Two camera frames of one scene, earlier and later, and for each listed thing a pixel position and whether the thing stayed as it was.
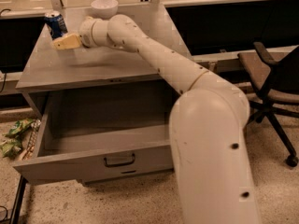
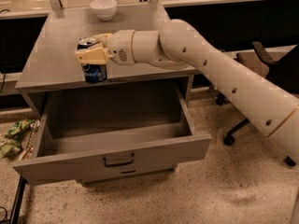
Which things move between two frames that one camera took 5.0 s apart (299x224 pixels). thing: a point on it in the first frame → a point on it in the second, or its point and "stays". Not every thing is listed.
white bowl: [104, 7] stays
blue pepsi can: [55, 23] → [93, 73]
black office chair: [276, 83] stays
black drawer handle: [119, 164] stays
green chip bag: [18, 128] stays
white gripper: [86, 35] → [120, 47]
